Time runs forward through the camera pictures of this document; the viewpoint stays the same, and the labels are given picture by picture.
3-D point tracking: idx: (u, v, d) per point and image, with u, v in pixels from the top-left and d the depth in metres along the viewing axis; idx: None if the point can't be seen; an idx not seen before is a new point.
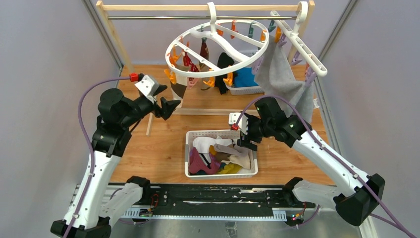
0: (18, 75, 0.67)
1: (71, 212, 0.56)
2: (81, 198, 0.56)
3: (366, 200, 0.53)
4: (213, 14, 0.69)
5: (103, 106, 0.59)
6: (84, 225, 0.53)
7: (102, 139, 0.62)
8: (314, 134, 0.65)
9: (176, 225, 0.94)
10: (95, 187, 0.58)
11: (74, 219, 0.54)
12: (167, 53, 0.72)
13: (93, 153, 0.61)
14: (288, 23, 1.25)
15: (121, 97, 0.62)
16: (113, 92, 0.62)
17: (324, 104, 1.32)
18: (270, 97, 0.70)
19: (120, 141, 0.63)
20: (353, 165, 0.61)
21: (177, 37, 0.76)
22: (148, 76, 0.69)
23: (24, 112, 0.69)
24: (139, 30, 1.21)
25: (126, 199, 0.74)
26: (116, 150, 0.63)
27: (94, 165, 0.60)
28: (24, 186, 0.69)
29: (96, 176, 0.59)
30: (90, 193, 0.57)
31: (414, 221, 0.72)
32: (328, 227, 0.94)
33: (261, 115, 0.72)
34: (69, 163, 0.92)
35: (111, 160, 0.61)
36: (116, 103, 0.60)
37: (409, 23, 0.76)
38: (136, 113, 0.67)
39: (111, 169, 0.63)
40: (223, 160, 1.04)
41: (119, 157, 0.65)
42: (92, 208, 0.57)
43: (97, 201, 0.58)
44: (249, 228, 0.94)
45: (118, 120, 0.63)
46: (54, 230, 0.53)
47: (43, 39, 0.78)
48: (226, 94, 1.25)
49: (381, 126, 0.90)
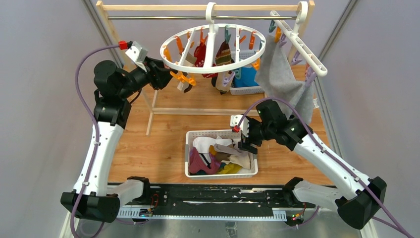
0: (18, 76, 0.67)
1: (80, 181, 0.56)
2: (90, 165, 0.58)
3: (368, 203, 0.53)
4: (208, 14, 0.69)
5: (98, 79, 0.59)
6: (95, 192, 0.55)
7: (105, 111, 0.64)
8: (315, 138, 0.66)
9: (176, 225, 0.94)
10: (102, 156, 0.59)
11: (84, 187, 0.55)
12: (166, 41, 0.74)
13: (97, 124, 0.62)
14: (288, 23, 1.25)
15: (115, 68, 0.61)
16: (106, 64, 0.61)
17: (323, 104, 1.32)
18: (271, 99, 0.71)
19: (122, 111, 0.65)
20: (354, 168, 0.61)
21: (197, 27, 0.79)
22: (136, 41, 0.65)
23: (24, 113, 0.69)
24: (139, 31, 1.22)
25: (131, 187, 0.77)
26: (119, 121, 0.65)
27: (99, 134, 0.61)
28: (23, 188, 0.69)
29: (102, 145, 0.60)
30: (98, 162, 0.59)
31: (414, 222, 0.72)
32: (328, 227, 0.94)
33: (262, 117, 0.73)
34: (68, 163, 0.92)
35: (116, 129, 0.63)
36: (112, 74, 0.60)
37: (409, 24, 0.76)
38: (131, 86, 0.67)
39: (116, 139, 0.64)
40: (223, 160, 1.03)
41: (123, 127, 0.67)
42: (101, 176, 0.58)
43: (105, 170, 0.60)
44: (249, 228, 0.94)
45: (116, 91, 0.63)
46: (66, 199, 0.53)
47: (43, 40, 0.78)
48: (226, 94, 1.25)
49: (381, 126, 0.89)
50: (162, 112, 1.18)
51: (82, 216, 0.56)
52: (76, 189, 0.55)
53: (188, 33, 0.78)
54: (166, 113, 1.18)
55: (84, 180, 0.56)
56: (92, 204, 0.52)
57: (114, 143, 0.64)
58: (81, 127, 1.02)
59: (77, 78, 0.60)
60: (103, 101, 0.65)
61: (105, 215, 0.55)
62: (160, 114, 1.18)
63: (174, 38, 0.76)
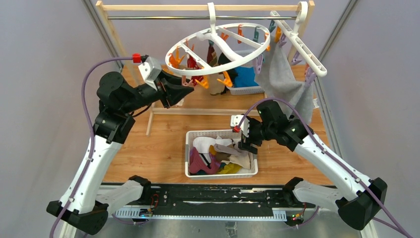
0: (18, 76, 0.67)
1: (67, 194, 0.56)
2: (78, 181, 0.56)
3: (369, 204, 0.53)
4: (212, 15, 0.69)
5: (101, 91, 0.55)
6: (78, 210, 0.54)
7: (104, 124, 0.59)
8: (316, 138, 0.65)
9: (175, 225, 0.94)
10: (92, 173, 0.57)
11: (69, 203, 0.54)
12: (166, 60, 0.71)
13: (93, 137, 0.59)
14: (288, 23, 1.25)
15: (122, 83, 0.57)
16: (114, 76, 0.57)
17: (323, 104, 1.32)
18: (272, 100, 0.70)
19: (122, 127, 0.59)
20: (355, 169, 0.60)
21: (181, 40, 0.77)
22: (152, 57, 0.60)
23: (24, 114, 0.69)
24: (138, 31, 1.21)
25: (128, 192, 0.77)
26: (117, 138, 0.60)
27: (93, 149, 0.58)
28: (23, 188, 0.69)
29: (94, 162, 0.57)
30: (87, 178, 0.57)
31: (415, 222, 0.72)
32: (328, 226, 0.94)
33: (262, 117, 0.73)
34: (67, 164, 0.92)
35: (110, 148, 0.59)
36: (116, 89, 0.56)
37: (409, 24, 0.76)
38: (136, 101, 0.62)
39: (111, 155, 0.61)
40: (223, 160, 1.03)
41: (121, 143, 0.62)
42: (88, 193, 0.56)
43: (94, 186, 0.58)
44: (249, 227, 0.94)
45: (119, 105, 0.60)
46: (51, 210, 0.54)
47: (42, 40, 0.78)
48: (226, 94, 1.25)
49: (381, 126, 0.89)
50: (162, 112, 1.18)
51: None
52: (61, 201, 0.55)
53: (178, 47, 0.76)
54: (166, 113, 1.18)
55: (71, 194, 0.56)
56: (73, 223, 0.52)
57: (109, 158, 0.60)
58: (80, 128, 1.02)
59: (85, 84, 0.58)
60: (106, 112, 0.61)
61: (88, 228, 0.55)
62: (160, 114, 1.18)
63: (169, 57, 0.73)
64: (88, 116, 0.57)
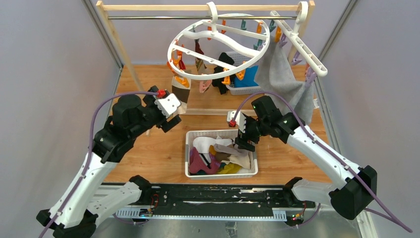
0: (18, 75, 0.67)
1: (57, 206, 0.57)
2: (68, 195, 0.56)
3: (357, 191, 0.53)
4: (215, 14, 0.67)
5: (117, 107, 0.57)
6: (64, 224, 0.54)
7: (103, 141, 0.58)
8: (307, 129, 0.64)
9: (176, 225, 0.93)
10: (82, 190, 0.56)
11: (56, 216, 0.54)
12: (169, 56, 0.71)
13: (90, 154, 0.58)
14: (288, 23, 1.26)
15: (138, 105, 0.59)
16: (132, 97, 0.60)
17: (323, 104, 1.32)
18: (266, 95, 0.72)
19: (119, 148, 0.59)
20: (345, 157, 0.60)
21: (172, 41, 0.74)
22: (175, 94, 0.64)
23: (25, 114, 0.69)
24: (139, 31, 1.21)
25: (124, 197, 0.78)
26: (112, 157, 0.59)
27: (88, 166, 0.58)
28: (22, 188, 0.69)
29: (86, 179, 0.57)
30: (77, 194, 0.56)
31: (414, 221, 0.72)
32: (328, 226, 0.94)
33: (256, 113, 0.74)
34: (66, 164, 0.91)
35: (104, 167, 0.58)
36: (131, 109, 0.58)
37: (409, 24, 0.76)
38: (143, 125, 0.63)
39: (104, 174, 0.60)
40: (223, 160, 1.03)
41: (116, 162, 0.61)
42: (77, 208, 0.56)
43: (83, 203, 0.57)
44: (249, 228, 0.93)
45: (125, 125, 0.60)
46: (39, 219, 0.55)
47: (43, 40, 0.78)
48: (226, 94, 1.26)
49: (381, 126, 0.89)
50: None
51: None
52: (50, 212, 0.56)
53: (173, 50, 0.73)
54: None
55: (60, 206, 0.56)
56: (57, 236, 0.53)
57: (101, 177, 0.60)
58: (80, 128, 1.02)
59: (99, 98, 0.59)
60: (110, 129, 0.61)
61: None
62: None
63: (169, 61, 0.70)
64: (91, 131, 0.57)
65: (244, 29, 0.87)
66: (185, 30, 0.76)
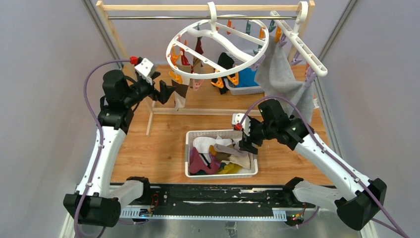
0: (18, 75, 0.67)
1: (83, 183, 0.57)
2: (93, 166, 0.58)
3: (368, 205, 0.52)
4: (213, 14, 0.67)
5: (107, 84, 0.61)
6: (98, 193, 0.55)
7: (108, 117, 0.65)
8: (317, 138, 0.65)
9: (176, 225, 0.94)
10: (106, 158, 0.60)
11: (88, 188, 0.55)
12: (168, 50, 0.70)
13: (101, 129, 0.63)
14: (288, 23, 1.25)
15: (123, 76, 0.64)
16: (114, 72, 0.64)
17: (323, 104, 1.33)
18: (274, 99, 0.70)
19: (125, 117, 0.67)
20: (355, 169, 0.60)
21: (174, 36, 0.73)
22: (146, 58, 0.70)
23: (25, 116, 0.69)
24: (139, 31, 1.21)
25: (131, 188, 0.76)
26: (123, 127, 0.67)
27: (103, 138, 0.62)
28: (22, 188, 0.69)
29: (106, 148, 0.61)
30: (101, 162, 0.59)
31: (414, 222, 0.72)
32: (328, 227, 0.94)
33: (264, 117, 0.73)
34: (66, 164, 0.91)
35: (119, 133, 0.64)
36: (120, 82, 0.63)
37: (410, 24, 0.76)
38: (136, 95, 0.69)
39: (119, 143, 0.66)
40: (223, 160, 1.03)
41: (125, 133, 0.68)
42: (105, 177, 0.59)
43: (108, 172, 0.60)
44: (249, 228, 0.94)
45: (121, 98, 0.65)
46: (68, 201, 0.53)
47: (42, 40, 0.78)
48: (226, 94, 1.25)
49: (381, 126, 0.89)
50: (162, 112, 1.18)
51: (83, 220, 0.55)
52: (78, 190, 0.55)
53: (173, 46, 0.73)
54: (165, 113, 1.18)
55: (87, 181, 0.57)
56: (95, 205, 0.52)
57: (117, 147, 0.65)
58: (80, 128, 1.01)
59: (84, 87, 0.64)
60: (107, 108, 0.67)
61: (107, 218, 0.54)
62: (160, 115, 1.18)
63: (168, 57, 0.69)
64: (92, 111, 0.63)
65: (248, 31, 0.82)
66: (189, 28, 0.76)
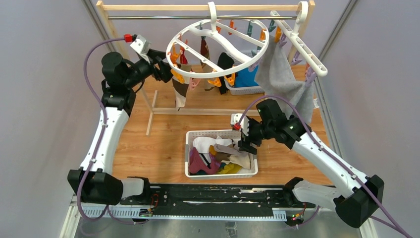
0: (17, 75, 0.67)
1: (87, 159, 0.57)
2: (97, 144, 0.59)
3: (365, 201, 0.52)
4: (212, 14, 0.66)
5: (106, 68, 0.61)
6: (102, 168, 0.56)
7: (112, 98, 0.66)
8: (314, 136, 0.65)
9: (176, 225, 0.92)
10: (109, 137, 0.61)
11: (92, 164, 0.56)
12: (169, 48, 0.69)
13: (105, 109, 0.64)
14: (289, 23, 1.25)
15: (121, 59, 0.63)
16: (112, 55, 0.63)
17: (323, 104, 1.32)
18: (272, 99, 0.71)
19: (129, 99, 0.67)
20: (352, 166, 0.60)
21: (175, 35, 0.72)
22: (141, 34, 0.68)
23: (24, 115, 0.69)
24: (139, 31, 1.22)
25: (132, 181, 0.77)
26: (126, 108, 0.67)
27: (107, 117, 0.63)
28: (21, 188, 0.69)
29: (110, 127, 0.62)
30: (105, 141, 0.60)
31: (414, 222, 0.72)
32: (328, 227, 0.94)
33: (262, 116, 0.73)
34: (65, 164, 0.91)
35: (122, 114, 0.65)
36: (118, 65, 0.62)
37: (409, 25, 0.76)
38: (135, 76, 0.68)
39: (122, 124, 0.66)
40: (223, 160, 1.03)
41: (129, 115, 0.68)
42: (109, 154, 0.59)
43: (111, 150, 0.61)
44: (249, 228, 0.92)
45: (122, 81, 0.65)
46: (72, 175, 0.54)
47: (42, 40, 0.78)
48: (226, 94, 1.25)
49: (381, 126, 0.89)
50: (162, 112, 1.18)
51: (86, 196, 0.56)
52: (82, 166, 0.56)
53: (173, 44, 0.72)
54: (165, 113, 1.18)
55: (90, 157, 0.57)
56: (99, 181, 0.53)
57: (120, 127, 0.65)
58: (79, 128, 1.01)
59: (86, 69, 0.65)
60: (110, 90, 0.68)
61: (111, 193, 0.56)
62: (160, 115, 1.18)
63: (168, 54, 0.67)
64: (95, 93, 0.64)
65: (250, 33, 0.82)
66: (191, 27, 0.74)
